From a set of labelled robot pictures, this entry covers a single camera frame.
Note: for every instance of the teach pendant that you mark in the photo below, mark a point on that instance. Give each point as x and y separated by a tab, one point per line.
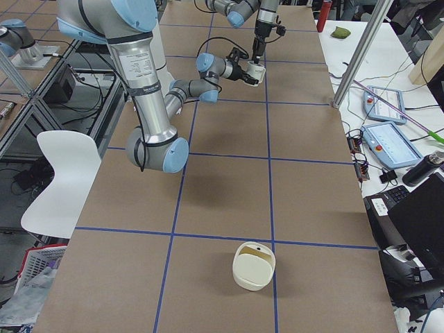
378	111
390	146

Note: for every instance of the white laundry basket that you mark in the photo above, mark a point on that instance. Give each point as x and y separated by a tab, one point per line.
36	260

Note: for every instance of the red cylinder bottle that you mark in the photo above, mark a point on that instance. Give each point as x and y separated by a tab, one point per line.
323	15

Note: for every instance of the white plastic chair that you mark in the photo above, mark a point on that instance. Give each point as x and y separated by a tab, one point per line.
75	160

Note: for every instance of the grabber reach tool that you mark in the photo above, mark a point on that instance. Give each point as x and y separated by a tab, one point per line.
406	116

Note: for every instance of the white ceramic cup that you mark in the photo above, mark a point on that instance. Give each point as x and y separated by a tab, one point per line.
256	71

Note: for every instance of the black monitor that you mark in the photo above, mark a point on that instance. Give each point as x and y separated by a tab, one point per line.
419	220

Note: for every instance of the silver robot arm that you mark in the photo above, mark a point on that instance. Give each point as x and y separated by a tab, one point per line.
127	29
268	27

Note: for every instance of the far teach pendant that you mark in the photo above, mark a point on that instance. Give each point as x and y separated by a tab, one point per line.
378	111

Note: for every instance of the cream plastic basket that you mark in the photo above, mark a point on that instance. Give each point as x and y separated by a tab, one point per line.
253	266

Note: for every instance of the aluminium frame post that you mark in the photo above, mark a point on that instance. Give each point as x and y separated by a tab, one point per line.
370	31

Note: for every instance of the white camera pedestal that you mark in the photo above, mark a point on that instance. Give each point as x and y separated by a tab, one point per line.
163	52

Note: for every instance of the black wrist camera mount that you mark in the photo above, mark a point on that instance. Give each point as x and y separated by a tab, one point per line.
236	55

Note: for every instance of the black water bottle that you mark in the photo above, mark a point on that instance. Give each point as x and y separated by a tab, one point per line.
425	167

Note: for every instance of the near teach pendant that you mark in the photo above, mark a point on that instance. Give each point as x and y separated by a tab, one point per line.
390	146

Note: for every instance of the black keyboard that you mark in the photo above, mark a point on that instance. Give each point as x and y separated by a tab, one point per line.
394	195

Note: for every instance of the green bean bag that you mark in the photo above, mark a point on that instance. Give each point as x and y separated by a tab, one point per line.
340	33

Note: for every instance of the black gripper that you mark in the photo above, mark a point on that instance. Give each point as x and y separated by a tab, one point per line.
238	72
260	35

